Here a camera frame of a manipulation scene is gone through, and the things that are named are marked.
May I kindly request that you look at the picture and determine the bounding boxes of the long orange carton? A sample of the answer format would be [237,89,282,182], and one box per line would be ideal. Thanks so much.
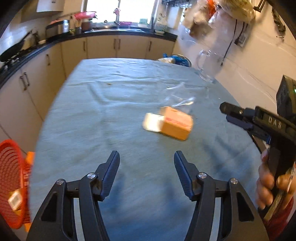
[8,187,28,212]

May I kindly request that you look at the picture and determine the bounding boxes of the lower kitchen cabinets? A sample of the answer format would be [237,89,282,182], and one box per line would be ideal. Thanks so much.
[1,34,176,154]

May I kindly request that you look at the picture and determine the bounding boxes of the kitchen faucet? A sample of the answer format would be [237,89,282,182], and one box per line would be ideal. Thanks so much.
[113,8,120,26]

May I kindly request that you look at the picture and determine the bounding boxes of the person right hand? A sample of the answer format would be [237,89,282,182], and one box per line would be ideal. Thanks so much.
[255,149,295,210]

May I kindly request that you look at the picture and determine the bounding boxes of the small orange carton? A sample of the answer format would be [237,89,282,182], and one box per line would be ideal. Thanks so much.
[142,106,194,141]

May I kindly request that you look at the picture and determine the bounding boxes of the grey-green tablecloth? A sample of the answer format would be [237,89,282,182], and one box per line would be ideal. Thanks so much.
[30,59,260,240]

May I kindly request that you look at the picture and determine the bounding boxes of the clear plastic wrapper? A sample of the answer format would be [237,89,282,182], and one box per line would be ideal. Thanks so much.
[159,82,196,114]

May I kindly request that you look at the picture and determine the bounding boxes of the orange stool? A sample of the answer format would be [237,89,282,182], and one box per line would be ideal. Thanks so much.
[23,152,35,233]

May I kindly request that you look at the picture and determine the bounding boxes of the red plastic basket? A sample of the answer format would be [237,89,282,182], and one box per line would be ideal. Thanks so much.
[1,139,26,229]

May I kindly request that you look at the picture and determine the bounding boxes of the clear glass pitcher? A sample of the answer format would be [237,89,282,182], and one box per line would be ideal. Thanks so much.
[196,50,223,82]

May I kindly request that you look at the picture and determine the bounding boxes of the blue plastic bag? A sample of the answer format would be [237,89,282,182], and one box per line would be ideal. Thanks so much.
[158,54,192,67]

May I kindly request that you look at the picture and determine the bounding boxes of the hanging plastic bags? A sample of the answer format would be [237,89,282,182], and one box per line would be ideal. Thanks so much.
[182,1,255,39]

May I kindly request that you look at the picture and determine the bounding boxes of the silver rice cooker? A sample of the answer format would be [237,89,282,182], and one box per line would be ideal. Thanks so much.
[45,20,70,39]

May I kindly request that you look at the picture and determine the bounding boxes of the black frying pan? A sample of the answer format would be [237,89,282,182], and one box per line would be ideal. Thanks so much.
[0,30,32,63]

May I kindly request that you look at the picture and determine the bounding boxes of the red plastic basin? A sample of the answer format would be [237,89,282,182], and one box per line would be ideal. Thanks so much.
[74,11,96,20]

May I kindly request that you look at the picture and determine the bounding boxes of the black power cable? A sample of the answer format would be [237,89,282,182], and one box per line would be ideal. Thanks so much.
[220,19,246,67]

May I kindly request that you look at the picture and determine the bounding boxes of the upper wall cabinet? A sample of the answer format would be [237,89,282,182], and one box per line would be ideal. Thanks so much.
[36,0,65,13]

